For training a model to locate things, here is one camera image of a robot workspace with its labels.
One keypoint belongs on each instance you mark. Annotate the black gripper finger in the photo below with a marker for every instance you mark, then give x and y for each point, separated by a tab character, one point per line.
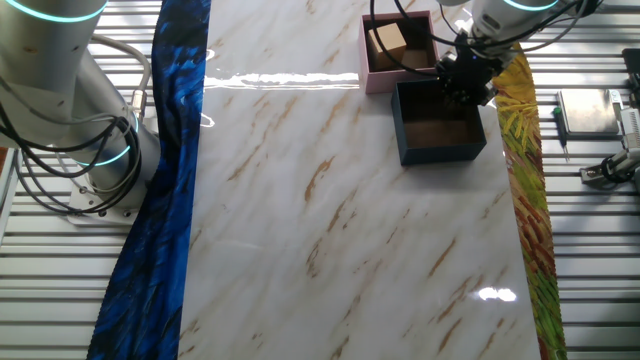
481	96
452	95

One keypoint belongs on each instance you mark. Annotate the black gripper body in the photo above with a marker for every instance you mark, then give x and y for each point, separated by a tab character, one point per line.
467	72

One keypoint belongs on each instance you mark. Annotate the dark blue cardboard box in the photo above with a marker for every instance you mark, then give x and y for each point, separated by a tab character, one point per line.
440	152

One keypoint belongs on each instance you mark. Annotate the large wooden cube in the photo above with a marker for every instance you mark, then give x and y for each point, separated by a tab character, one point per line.
386	44

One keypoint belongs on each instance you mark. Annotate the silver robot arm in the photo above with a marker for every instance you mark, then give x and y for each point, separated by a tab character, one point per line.
50	75

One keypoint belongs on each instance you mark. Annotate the pink cardboard box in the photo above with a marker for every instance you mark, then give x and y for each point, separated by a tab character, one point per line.
380	82

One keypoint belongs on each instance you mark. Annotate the square silver metal plate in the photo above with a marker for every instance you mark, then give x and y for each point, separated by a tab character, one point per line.
590	111

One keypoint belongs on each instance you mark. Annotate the yellow green painted cloth strip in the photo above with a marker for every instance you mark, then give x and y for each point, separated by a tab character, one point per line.
535	225

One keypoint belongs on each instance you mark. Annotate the black device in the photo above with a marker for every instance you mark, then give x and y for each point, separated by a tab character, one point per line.
632	70

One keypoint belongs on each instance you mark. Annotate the white marble pattern mat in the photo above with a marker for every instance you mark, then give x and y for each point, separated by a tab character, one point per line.
350	250

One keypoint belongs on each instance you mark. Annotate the blue painted cloth strip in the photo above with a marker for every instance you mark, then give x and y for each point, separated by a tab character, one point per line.
150	250

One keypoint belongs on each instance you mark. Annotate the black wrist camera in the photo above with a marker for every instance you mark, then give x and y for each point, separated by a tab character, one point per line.
590	5

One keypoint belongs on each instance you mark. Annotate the silver ribbed camera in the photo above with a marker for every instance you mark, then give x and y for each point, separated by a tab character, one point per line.
631	125

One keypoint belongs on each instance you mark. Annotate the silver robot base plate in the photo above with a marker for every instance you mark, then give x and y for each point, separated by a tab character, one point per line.
85	207

